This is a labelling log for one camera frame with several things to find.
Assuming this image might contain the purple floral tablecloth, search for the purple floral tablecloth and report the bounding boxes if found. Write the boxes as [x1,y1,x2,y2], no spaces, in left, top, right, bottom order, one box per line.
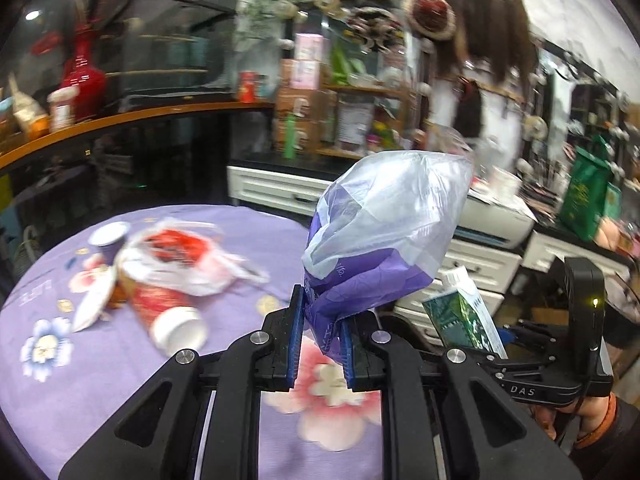
[0,204,401,480]

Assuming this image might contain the wooden shelf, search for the wooden shelf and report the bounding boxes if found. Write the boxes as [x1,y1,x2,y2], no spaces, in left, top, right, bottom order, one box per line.
[275,80,418,161]

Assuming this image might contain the red paper cup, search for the red paper cup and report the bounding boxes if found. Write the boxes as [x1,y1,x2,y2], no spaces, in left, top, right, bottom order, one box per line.
[131,280,208,358]

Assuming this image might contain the red fur hat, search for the red fur hat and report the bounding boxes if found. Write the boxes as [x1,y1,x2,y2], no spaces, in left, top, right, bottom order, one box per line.
[407,0,457,41]

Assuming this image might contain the white printer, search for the white printer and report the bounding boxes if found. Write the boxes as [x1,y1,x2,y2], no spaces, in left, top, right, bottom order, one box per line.
[455,190,538,251]

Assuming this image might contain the yellowish packet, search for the yellowish packet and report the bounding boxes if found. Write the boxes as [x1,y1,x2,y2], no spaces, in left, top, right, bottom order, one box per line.
[9,75,51,141]

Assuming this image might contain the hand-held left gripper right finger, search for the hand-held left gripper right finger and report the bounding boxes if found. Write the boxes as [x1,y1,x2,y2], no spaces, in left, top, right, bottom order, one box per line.
[340,310,583,480]

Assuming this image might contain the hanging brown wig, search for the hanging brown wig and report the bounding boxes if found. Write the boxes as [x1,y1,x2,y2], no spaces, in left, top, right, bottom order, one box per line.
[439,0,532,88]

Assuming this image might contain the white drawer cabinet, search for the white drawer cabinet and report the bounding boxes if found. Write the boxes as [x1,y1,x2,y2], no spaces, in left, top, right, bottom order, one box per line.
[397,237,525,348]

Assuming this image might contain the brown cardboard box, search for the brown cardboard box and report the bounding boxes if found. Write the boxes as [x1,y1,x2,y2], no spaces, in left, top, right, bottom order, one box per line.
[276,87,336,121]
[275,119,335,157]

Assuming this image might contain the pink box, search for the pink box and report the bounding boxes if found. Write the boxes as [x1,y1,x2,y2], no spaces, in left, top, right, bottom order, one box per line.
[295,34,323,61]

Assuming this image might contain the purple paper cup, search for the purple paper cup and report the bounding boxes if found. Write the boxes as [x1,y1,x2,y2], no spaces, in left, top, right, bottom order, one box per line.
[89,221,132,265]

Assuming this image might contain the glass display case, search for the glass display case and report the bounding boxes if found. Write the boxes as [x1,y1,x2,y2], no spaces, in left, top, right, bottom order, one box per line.
[120,0,236,101]

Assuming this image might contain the wooden counter ledge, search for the wooden counter ledge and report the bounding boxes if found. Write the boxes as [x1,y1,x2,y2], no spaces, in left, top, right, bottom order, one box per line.
[0,100,276,171]

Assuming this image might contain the green white carton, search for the green white carton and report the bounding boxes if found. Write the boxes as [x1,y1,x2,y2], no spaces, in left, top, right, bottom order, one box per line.
[421,265,507,361]

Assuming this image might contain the purple white plastic bag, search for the purple white plastic bag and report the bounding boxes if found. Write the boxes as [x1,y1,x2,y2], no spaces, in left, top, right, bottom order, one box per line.
[301,150,475,367]

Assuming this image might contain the person's right hand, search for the person's right hand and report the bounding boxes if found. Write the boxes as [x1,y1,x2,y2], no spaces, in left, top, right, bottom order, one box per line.
[530,394,620,443]

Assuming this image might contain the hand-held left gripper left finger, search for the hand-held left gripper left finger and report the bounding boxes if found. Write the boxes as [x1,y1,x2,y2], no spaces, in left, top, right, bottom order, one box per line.
[57,284,306,480]

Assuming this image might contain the white red plastic bag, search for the white red plastic bag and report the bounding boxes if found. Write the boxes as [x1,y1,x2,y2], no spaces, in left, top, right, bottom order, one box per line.
[116,217,271,297]

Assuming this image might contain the white lid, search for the white lid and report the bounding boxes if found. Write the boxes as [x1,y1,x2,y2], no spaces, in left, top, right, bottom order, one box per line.
[71,265,118,333]

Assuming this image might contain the green paper bag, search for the green paper bag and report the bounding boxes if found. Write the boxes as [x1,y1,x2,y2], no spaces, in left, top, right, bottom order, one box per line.
[559,146,623,242]

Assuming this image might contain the orange brown peel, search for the orange brown peel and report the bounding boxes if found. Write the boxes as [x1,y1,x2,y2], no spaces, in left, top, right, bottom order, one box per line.
[106,272,132,311]

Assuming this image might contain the red vase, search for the red vase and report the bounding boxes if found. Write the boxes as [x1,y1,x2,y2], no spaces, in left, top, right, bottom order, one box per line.
[60,30,108,108]

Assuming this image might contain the white jar red label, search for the white jar red label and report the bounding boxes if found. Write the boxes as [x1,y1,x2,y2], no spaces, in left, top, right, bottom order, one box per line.
[47,85,80,131]

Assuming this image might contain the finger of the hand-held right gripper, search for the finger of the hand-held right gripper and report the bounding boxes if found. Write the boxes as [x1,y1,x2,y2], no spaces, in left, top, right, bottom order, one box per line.
[504,320,571,357]
[471,351,570,387]

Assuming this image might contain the white cup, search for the white cup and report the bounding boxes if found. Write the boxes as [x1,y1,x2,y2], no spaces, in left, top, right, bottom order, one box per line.
[492,166,523,201]

